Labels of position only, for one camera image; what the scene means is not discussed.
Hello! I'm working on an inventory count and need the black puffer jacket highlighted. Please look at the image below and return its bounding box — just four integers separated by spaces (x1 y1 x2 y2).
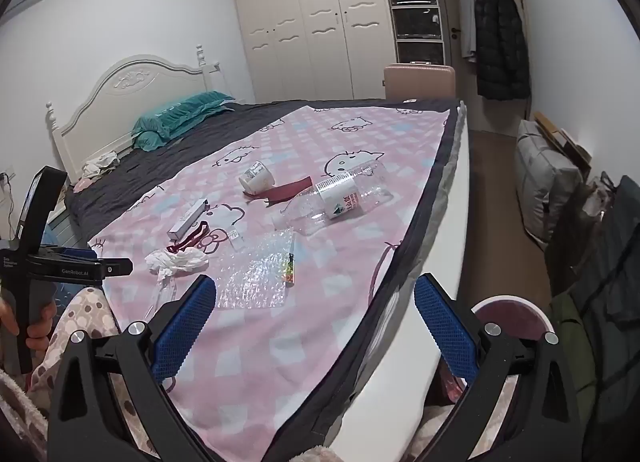
474 0 531 101

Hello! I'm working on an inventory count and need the white tower of dark drawers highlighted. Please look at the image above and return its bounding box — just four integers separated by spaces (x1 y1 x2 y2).
375 0 451 65

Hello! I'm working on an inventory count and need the grey storage bag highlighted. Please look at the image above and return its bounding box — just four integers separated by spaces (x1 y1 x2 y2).
515 119 583 243

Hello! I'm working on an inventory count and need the white round bin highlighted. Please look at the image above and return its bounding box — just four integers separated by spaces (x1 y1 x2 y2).
430 294 557 405

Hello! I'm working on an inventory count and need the pink plastic bin liner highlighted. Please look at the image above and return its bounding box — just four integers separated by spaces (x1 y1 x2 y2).
475 299 549 341

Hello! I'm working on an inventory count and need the pale blue nightstand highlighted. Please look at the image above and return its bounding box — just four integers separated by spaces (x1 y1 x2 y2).
44 194 91 250

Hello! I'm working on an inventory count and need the pink suitcase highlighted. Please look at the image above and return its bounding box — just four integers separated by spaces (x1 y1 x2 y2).
382 63 457 100

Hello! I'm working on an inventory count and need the black cable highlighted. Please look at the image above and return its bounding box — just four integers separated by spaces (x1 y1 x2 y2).
1 177 17 243

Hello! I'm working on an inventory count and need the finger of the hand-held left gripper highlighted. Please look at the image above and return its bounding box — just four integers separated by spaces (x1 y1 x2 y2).
99 258 134 279

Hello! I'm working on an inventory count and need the clear plastic wrapper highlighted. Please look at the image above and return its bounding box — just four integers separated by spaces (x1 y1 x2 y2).
147 272 178 317

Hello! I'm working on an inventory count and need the grey-blue duffel bag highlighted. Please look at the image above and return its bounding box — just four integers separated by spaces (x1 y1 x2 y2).
570 174 640 462

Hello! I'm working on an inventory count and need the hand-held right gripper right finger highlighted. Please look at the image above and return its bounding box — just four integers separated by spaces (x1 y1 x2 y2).
414 273 596 462

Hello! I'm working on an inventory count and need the white paper cup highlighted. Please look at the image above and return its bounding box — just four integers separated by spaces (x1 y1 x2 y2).
238 161 275 194

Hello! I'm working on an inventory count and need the light grey mattress cover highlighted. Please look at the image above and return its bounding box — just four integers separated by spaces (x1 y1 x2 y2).
365 102 469 373

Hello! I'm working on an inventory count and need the teal pillow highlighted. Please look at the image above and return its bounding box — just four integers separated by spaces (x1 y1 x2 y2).
142 90 236 130
131 124 173 153

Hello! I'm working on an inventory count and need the green fabric bag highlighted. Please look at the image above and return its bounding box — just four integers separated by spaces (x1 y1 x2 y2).
550 292 601 423

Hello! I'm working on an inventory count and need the small white carton box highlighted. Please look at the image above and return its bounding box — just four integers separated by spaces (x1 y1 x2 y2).
167 199 210 237

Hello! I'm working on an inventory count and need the dark red strap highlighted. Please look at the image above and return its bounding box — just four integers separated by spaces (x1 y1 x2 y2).
167 222 211 255

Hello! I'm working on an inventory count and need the clear plastic bottle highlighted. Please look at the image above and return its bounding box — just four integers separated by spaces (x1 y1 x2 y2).
272 162 396 237

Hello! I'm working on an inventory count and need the grey hanging coat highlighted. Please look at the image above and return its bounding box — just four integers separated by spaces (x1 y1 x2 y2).
456 0 481 62

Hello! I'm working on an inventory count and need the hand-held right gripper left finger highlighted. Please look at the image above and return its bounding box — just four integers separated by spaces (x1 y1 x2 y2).
47 274 217 462

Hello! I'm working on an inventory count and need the dark red cloth piece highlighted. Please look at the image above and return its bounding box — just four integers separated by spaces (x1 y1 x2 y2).
243 176 313 205

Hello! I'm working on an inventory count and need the brown translucent bag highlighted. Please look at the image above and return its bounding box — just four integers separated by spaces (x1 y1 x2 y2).
545 177 617 293

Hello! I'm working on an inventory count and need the white wardrobe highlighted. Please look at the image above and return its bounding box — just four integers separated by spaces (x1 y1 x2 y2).
229 0 396 103

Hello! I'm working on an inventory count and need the clear bubble wrap sheet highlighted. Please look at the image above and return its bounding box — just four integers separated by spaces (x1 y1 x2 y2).
217 231 298 313

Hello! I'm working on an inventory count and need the cardboard box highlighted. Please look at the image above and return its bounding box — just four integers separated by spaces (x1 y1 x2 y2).
532 112 594 177

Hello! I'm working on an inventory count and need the white crumpled garment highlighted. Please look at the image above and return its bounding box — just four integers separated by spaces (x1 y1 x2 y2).
81 152 119 179

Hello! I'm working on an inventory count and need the person's left hand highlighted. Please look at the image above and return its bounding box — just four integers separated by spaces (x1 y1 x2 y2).
0 288 57 354

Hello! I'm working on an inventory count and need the spotted pajama leg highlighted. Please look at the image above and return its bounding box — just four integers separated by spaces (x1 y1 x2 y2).
0 287 176 462

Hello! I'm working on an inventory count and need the white tissue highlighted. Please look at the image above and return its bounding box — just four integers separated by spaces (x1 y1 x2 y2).
145 248 210 277

